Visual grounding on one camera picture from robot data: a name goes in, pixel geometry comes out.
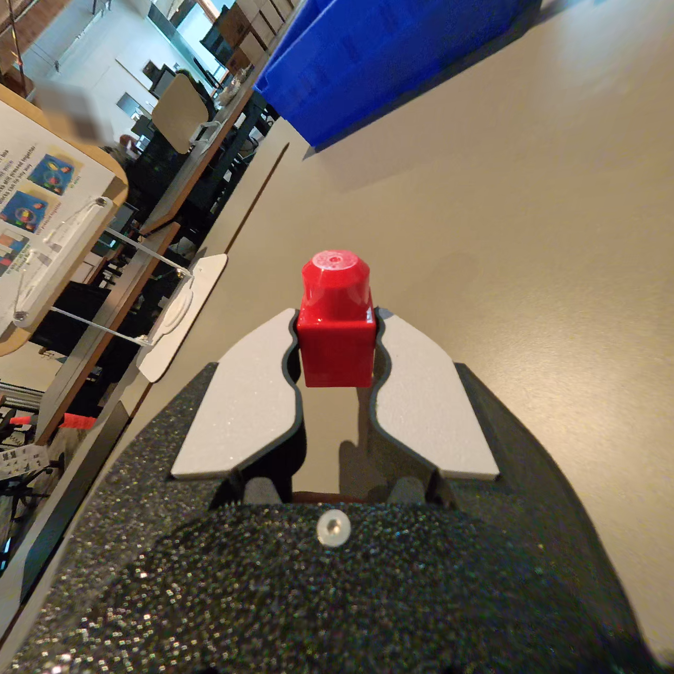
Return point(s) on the wooden clipboard with instruction sheet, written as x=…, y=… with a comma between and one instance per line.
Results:
x=52, y=184

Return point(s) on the beige office chair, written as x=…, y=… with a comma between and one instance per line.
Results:
x=179, y=110

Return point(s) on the white clipboard stand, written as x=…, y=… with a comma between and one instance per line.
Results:
x=176, y=310

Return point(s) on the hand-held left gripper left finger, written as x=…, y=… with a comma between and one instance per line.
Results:
x=237, y=416

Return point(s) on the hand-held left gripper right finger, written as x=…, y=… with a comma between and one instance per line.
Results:
x=437, y=416

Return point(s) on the long brown workbench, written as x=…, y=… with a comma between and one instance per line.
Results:
x=79, y=363
x=179, y=195

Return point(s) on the blue plastic bin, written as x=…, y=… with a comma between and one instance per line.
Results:
x=368, y=63

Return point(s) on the red mega block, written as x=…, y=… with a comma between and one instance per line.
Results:
x=337, y=342

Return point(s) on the orange traffic cone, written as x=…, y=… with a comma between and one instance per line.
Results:
x=79, y=421

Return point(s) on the white desk mat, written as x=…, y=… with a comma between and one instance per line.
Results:
x=208, y=274

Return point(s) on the stack of cardboard boxes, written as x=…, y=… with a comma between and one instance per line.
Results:
x=247, y=26

